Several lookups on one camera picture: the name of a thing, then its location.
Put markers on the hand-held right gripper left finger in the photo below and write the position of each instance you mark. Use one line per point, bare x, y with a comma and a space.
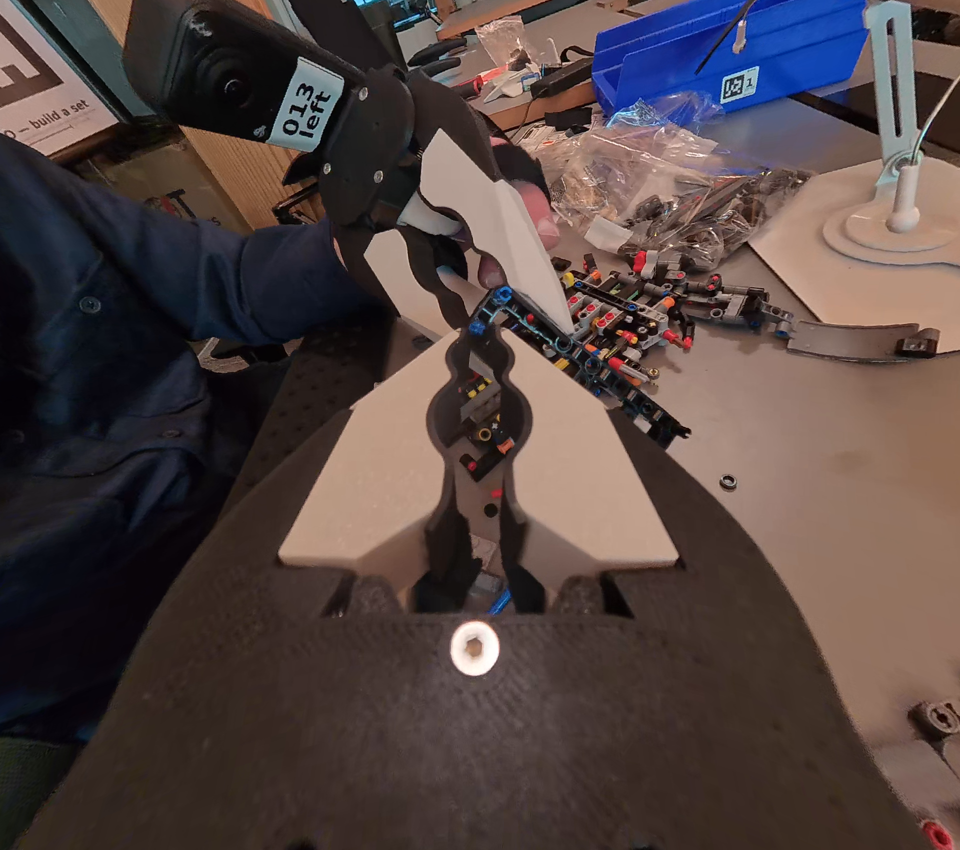
367, 490

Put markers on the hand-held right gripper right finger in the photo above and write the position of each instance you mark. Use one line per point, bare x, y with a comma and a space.
592, 490

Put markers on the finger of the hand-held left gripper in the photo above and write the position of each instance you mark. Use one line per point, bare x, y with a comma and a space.
495, 213
401, 280

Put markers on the black lego frame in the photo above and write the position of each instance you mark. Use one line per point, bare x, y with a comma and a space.
600, 375

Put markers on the lego car chassis assembly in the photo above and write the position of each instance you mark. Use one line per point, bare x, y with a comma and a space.
600, 321

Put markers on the lego subassembly with curved panel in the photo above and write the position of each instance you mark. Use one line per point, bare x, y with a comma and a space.
847, 344

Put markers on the person's left forearm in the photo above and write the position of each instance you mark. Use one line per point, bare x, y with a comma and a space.
285, 280

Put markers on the clear bag of lego pieces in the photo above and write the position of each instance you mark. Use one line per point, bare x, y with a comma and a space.
675, 175

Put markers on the person's left hand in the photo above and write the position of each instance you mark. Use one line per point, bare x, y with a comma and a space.
546, 220

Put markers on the printed paper leaflets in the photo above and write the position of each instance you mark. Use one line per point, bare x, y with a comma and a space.
544, 136

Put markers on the black perforated mat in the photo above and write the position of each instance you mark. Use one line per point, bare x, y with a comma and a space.
315, 400

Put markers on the small black box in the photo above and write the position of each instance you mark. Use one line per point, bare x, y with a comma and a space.
568, 120

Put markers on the red and black hand tool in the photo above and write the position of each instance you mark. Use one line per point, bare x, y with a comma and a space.
476, 87

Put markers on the black office chair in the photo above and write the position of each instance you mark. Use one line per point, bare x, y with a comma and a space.
330, 18

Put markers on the small white object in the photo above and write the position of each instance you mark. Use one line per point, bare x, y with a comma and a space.
510, 87

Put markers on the black power adapter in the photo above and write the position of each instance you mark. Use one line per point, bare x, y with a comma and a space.
562, 82

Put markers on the small clear plastic bag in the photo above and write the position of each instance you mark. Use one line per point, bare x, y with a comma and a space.
501, 40

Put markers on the plain blue plastic bin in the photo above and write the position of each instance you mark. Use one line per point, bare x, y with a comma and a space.
607, 70

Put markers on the person's torso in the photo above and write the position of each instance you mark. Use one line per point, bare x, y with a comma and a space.
90, 378

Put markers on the white book stand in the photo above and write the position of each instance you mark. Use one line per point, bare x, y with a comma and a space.
825, 280

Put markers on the framed marker poster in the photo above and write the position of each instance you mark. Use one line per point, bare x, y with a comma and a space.
45, 78

